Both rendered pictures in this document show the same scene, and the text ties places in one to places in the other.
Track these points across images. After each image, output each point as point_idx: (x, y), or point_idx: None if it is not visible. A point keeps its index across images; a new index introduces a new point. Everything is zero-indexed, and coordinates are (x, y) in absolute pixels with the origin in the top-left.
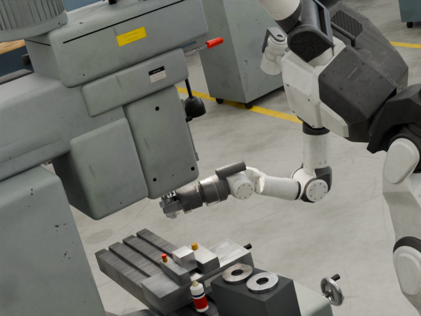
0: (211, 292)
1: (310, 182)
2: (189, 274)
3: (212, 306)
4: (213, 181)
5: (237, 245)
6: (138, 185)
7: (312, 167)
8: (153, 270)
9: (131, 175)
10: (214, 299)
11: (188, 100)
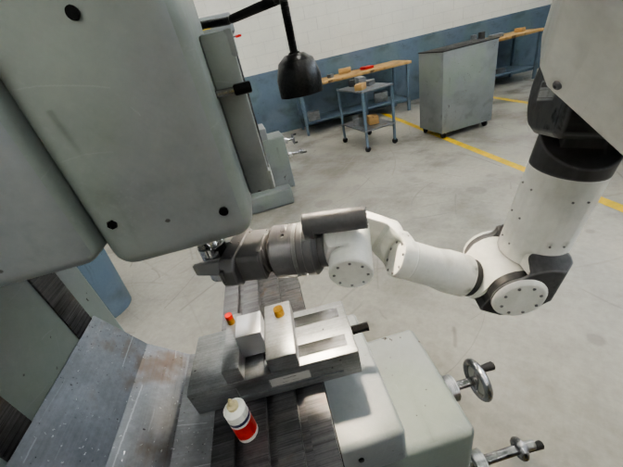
0: (281, 394)
1: (510, 282)
2: (240, 372)
3: (262, 438)
4: (293, 238)
5: (345, 323)
6: (43, 236)
7: (527, 248)
8: (251, 302)
9: (9, 209)
10: (275, 417)
11: (286, 56)
